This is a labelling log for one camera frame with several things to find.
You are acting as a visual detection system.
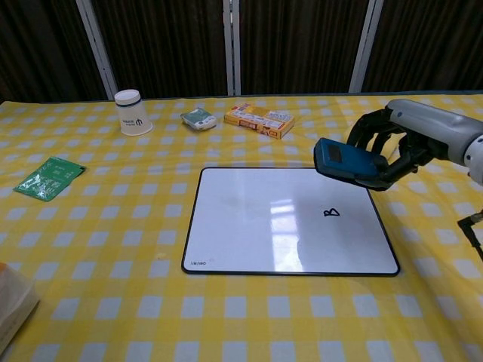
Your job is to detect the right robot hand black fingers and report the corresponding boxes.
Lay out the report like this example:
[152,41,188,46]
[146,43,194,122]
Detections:
[346,98,483,192]

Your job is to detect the blue whiteboard eraser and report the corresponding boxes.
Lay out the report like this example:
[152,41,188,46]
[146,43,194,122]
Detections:
[313,137,380,186]

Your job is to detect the yellow and orange flat box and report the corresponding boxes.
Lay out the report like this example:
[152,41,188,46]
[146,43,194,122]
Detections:
[223,103,296,141]

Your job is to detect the green and white tissue pack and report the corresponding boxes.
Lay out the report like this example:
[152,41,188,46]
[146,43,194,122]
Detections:
[179,107,217,133]

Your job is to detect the dark pleated curtain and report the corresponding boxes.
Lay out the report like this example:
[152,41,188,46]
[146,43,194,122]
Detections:
[0,0,483,103]

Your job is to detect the upturned white paper cup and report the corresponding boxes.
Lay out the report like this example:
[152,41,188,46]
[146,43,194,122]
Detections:
[114,88,154,136]

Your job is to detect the yellow and white checked tablecloth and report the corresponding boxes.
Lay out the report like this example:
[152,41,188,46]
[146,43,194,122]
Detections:
[0,90,483,362]

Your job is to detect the green plastic packet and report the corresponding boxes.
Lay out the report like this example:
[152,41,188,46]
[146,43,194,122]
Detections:
[13,155,87,204]

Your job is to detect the beige box with orange edge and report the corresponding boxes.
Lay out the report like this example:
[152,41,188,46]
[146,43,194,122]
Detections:
[0,261,42,351]

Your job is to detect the white metal frame post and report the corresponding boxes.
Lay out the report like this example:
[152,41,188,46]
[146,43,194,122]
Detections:
[75,0,121,98]
[348,0,379,94]
[222,0,242,97]

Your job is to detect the black cable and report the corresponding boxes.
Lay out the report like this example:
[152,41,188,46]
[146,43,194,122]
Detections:
[457,208,483,262]

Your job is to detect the white dry-erase board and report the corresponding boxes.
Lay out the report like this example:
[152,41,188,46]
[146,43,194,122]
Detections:
[180,167,401,278]

